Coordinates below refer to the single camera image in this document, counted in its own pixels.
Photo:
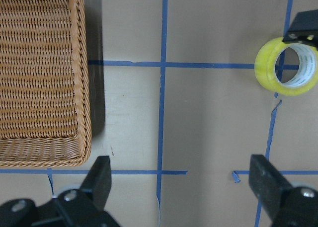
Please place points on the brown wicker basket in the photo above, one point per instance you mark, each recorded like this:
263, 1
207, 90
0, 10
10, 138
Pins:
44, 84

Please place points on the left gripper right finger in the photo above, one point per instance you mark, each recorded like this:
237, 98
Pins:
286, 205

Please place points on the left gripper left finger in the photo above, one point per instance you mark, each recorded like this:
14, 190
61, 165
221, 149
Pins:
82, 206

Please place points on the yellow tape roll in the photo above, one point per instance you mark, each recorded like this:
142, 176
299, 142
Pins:
304, 80

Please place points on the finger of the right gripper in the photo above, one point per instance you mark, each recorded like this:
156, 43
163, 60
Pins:
303, 29

